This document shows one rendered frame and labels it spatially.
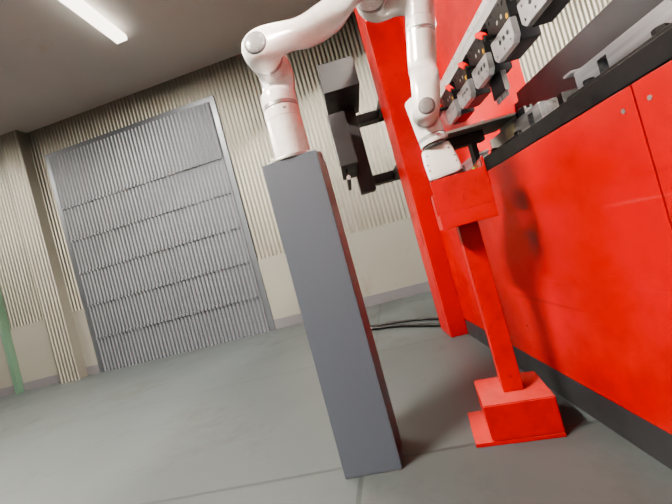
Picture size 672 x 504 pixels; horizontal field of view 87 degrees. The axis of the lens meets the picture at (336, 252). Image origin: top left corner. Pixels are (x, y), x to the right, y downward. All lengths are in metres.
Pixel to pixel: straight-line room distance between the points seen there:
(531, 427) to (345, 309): 0.64
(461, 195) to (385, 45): 1.64
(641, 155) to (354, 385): 0.89
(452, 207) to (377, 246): 3.22
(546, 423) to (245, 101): 4.54
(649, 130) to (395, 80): 1.82
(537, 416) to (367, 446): 0.50
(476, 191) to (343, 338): 0.59
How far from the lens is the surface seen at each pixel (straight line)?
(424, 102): 1.11
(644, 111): 0.88
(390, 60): 2.56
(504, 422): 1.27
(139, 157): 5.45
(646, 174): 0.90
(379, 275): 4.32
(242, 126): 4.91
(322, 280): 1.10
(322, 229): 1.09
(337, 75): 2.67
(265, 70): 1.31
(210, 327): 4.93
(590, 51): 2.07
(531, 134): 1.18
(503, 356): 1.27
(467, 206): 1.13
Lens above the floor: 0.66
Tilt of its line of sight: 1 degrees up
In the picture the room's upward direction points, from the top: 15 degrees counter-clockwise
